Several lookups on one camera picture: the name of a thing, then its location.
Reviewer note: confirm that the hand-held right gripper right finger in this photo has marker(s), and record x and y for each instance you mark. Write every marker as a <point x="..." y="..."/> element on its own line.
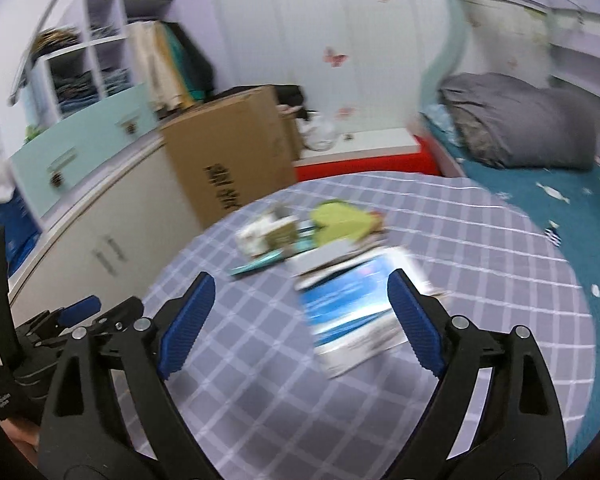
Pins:
<point x="415" y="325"/>

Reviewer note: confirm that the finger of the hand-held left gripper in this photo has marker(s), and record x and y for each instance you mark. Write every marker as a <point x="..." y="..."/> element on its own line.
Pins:
<point x="120" y="310"/>
<point x="80" y="308"/>

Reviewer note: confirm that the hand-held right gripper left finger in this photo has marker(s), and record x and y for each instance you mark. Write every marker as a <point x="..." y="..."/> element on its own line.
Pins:
<point x="187" y="325"/>

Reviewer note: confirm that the blue and white booklet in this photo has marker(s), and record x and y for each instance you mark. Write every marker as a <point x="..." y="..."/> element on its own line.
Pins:
<point x="350" y="315"/>

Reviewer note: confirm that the teal strip wrapper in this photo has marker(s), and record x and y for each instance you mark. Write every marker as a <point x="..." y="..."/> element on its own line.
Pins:
<point x="257" y="263"/>

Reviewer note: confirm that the small green white box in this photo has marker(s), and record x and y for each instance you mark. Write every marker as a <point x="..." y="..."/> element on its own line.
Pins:
<point x="265" y="232"/>

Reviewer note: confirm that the green heart-shaped card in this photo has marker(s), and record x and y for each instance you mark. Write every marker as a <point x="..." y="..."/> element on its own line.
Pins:
<point x="337" y="220"/>

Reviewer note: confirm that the person's left hand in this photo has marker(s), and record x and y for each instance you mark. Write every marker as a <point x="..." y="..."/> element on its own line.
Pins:
<point x="25" y="440"/>

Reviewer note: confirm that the white low cabinet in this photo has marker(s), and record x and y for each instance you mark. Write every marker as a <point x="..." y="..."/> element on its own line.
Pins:
<point x="105" y="220"/>

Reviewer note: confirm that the blue plastic bag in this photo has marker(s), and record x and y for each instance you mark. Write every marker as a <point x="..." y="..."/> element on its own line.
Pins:
<point x="17" y="225"/>

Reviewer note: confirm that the pinecone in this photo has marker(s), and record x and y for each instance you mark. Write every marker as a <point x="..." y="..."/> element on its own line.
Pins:
<point x="57" y="180"/>
<point x="130" y="129"/>

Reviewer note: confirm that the wide teal drawer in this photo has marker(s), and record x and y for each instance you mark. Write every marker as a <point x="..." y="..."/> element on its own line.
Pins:
<point x="45" y="160"/>

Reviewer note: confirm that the green plastic toy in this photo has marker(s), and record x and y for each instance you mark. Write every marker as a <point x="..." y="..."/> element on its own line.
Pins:
<point x="32" y="133"/>

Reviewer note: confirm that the red and white step box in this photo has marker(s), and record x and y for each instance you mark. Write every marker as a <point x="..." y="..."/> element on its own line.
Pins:
<point x="370" y="140"/>

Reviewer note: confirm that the tall cardboard box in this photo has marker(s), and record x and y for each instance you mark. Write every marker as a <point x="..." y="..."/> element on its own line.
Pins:
<point x="230" y="135"/>

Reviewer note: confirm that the teal candy print bedsheet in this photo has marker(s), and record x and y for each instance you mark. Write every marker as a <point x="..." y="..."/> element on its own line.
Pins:
<point x="580" y="220"/>

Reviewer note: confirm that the grey plaid pillow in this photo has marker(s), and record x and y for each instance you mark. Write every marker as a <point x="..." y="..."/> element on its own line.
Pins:
<point x="472" y="135"/>

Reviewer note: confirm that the narrow teal drawer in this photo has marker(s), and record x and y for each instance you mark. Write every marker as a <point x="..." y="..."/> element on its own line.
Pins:
<point x="115" y="105"/>

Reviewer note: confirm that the blue plaid pillow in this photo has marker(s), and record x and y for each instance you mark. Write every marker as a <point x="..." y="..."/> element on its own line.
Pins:
<point x="437" y="116"/>

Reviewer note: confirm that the white plastic bag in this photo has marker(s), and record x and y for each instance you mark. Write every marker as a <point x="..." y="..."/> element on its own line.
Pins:
<point x="320" y="135"/>

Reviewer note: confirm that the small cardboard box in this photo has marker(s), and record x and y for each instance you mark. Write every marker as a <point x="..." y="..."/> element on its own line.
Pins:
<point x="290" y="135"/>

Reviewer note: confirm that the folded dark jeans stack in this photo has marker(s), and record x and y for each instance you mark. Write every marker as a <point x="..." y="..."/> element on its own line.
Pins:
<point x="77" y="87"/>

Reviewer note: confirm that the pale pink butterfly sticker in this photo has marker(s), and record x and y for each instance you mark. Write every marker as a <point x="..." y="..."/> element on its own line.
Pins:
<point x="346" y="110"/>

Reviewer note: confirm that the small folded clothes stack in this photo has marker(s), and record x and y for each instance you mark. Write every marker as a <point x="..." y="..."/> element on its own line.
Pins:
<point x="115" y="80"/>

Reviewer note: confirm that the grey quilt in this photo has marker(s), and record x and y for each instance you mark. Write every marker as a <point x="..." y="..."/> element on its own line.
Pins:
<point x="520" y="120"/>

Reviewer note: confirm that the grey metal handrail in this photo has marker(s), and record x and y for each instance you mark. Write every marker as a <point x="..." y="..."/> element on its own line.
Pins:
<point x="20" y="80"/>

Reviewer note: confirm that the cream hanging jacket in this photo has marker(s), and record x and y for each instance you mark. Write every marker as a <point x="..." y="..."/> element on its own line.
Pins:
<point x="150" y="65"/>

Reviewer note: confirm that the black cloth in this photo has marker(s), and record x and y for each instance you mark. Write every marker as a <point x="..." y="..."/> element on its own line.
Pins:
<point x="287" y="95"/>

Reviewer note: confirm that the teal hanging garment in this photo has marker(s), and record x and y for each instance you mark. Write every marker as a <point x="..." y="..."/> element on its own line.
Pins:
<point x="182" y="60"/>

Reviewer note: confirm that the black hanging coat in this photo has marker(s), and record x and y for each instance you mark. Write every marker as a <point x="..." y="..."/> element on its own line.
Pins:
<point x="200" y="60"/>

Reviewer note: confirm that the brown clothes pile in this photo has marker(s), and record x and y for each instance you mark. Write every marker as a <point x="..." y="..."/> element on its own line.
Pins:
<point x="55" y="40"/>

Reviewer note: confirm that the folded grey garment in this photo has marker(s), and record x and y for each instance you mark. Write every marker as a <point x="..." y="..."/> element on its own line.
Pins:
<point x="102" y="30"/>

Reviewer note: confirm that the purple cube shelf unit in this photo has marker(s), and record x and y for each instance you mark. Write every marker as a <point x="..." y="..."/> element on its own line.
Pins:
<point x="105" y="10"/>

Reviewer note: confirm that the pale sliding wardrobe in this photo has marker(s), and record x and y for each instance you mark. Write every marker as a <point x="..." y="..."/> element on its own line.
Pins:
<point x="280" y="20"/>

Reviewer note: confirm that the teal bunk bed frame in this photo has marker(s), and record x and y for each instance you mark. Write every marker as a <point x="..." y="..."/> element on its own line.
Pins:
<point x="457" y="35"/>

